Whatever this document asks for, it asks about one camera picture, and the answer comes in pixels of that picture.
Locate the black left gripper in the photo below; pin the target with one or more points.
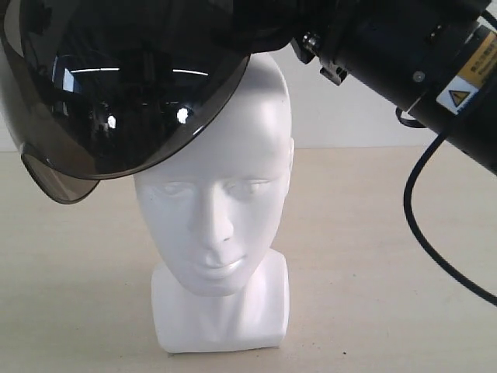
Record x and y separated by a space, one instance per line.
312 28

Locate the white mannequin head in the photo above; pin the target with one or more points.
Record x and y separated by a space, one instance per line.
213 211

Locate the black helmet with tinted visor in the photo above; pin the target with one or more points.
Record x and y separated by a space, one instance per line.
99 90

